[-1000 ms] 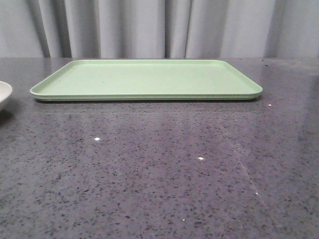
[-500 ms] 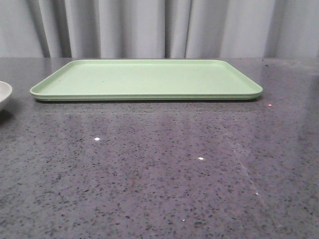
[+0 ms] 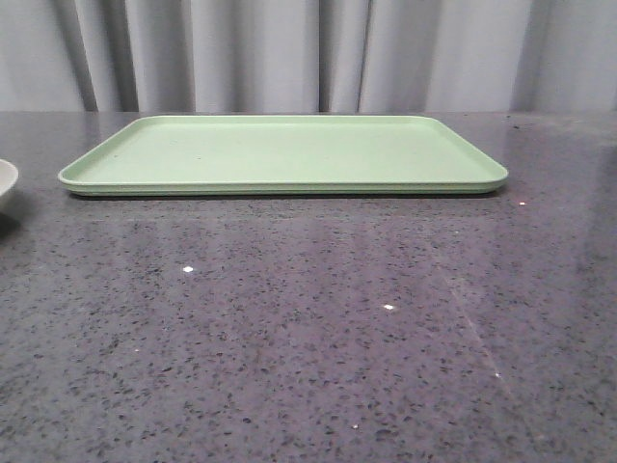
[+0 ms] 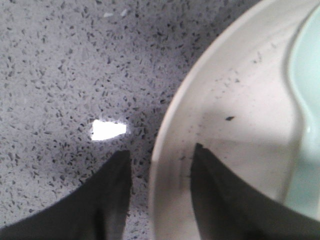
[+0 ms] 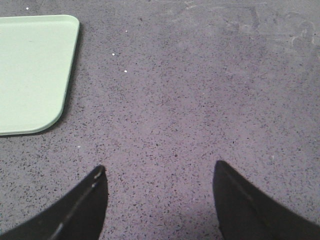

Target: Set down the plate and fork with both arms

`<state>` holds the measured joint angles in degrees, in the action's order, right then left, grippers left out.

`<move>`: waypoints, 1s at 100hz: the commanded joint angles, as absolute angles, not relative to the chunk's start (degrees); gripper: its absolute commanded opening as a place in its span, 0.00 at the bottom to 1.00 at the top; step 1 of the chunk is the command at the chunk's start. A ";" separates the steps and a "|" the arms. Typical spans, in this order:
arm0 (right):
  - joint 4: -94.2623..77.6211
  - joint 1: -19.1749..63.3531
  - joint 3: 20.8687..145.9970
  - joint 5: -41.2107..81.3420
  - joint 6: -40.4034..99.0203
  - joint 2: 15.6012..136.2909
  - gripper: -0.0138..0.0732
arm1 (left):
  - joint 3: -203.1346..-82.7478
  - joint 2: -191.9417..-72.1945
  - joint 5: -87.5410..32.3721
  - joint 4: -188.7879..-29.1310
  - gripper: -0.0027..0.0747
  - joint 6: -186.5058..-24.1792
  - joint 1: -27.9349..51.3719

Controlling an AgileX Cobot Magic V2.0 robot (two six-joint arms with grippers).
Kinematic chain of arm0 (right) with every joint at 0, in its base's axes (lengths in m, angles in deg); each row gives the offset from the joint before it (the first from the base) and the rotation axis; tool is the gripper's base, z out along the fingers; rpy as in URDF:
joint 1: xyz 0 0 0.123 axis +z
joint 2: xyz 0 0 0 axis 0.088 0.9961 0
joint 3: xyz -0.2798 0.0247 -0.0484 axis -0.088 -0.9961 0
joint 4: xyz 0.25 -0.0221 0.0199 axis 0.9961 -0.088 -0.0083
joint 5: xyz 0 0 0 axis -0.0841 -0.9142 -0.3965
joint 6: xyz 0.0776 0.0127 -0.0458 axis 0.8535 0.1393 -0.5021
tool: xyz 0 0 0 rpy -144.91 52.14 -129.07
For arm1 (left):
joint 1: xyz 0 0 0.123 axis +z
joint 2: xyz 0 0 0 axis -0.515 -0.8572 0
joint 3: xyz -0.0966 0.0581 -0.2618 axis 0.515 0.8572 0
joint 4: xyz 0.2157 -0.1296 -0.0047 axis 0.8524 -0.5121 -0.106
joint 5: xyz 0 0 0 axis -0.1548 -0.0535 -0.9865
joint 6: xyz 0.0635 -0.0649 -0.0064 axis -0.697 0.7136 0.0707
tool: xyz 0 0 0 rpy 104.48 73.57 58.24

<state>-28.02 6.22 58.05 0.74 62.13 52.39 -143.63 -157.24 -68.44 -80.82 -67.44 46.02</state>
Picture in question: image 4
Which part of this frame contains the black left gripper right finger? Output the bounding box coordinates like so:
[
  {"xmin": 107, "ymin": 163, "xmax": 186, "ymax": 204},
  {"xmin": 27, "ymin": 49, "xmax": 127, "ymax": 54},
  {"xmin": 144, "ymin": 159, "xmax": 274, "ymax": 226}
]
[{"xmin": 190, "ymin": 143, "xmax": 320, "ymax": 240}]

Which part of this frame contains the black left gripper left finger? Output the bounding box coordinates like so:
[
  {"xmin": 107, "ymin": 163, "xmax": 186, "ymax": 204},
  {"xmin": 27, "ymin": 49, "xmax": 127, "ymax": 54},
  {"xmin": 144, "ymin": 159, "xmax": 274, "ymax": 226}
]
[{"xmin": 0, "ymin": 150, "xmax": 132, "ymax": 240}]

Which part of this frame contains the light blue plastic spoon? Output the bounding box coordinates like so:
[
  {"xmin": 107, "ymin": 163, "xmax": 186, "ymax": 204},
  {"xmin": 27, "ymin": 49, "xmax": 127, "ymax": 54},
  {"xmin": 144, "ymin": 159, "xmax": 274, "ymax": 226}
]
[{"xmin": 285, "ymin": 7, "xmax": 320, "ymax": 220}]

